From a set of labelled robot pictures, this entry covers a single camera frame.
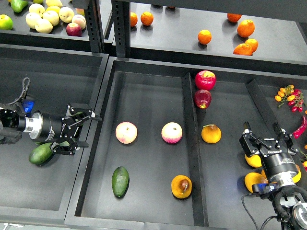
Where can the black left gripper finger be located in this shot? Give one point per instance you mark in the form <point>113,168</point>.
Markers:
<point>57,149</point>
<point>77,114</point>

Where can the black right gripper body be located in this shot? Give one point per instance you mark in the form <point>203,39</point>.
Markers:
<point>278,166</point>

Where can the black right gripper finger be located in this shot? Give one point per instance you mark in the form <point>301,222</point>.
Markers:
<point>250,143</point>
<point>285,140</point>

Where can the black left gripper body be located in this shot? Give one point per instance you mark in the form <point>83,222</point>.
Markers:
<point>44,127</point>

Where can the dark green avocado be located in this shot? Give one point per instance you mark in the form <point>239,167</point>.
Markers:
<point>120,181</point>

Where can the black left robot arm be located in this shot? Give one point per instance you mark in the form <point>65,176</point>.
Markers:
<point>9,121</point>

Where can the green avocado lower right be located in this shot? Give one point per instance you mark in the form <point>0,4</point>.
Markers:
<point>69,142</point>

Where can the yellow pear upper right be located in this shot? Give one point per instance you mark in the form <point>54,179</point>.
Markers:
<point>253,161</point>

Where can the yellow pear far right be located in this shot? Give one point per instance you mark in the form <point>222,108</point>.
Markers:
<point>295,178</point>

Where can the light green avocado front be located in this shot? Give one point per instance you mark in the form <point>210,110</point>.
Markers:
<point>40,154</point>

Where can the yellow pear lower right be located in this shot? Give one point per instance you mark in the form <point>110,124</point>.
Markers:
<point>254,178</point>

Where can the pale yellow pear front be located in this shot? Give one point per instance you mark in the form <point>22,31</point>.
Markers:
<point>43,26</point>

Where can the pale yellow pear centre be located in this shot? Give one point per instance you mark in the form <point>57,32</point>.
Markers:
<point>52,17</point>

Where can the pale yellow pear left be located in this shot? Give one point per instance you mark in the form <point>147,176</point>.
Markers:
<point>31,19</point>

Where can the red chili pepper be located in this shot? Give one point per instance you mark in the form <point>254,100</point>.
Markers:
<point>300,130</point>

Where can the black divider right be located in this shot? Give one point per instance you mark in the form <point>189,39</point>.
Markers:
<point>269,120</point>

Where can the cherry tomato bunch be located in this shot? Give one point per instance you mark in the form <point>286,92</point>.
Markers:
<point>291,96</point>

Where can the pink peach left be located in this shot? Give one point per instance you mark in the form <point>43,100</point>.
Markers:
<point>126,132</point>

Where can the pink peach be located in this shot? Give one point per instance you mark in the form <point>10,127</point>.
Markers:
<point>171,132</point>
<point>126,132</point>

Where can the black left tray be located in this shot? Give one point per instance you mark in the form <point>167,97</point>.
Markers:
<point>30,193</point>

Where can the black tray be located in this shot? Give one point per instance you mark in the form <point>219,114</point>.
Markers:
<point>149,95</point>
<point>30,193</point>

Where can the dark red apple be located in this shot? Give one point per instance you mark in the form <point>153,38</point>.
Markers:
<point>202,99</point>

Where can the bright red apple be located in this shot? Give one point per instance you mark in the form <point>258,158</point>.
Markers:
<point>205,80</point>

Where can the pink peach right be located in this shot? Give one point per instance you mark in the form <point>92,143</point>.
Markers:
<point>171,132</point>

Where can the red apple on shelf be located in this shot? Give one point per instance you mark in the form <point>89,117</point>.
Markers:
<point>73,29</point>

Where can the black centre tray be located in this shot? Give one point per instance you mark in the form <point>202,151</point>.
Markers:
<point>149,95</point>

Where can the pale peach on shelf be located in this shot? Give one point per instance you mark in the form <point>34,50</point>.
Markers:
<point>80,20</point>

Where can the orange front right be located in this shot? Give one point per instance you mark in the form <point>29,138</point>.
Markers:
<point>243,49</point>

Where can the orange right small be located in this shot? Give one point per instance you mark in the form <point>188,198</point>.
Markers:
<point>253,43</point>

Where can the yellow lemon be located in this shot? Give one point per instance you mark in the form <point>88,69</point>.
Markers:
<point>53,8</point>

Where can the large orange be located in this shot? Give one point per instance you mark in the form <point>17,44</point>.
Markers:
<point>246,28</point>

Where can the orange shelf centre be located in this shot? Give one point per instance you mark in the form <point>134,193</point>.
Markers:
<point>204,37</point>

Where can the black shelf post left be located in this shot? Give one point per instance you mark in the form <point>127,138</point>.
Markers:
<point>93,23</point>

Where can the black shelf post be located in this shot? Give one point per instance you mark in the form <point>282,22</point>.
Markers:
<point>121,22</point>
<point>93,23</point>

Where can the orange cut by post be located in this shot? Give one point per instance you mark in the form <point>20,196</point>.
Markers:
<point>133,19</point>

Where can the black shelf post right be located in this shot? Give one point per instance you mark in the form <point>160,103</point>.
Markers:
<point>121,22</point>

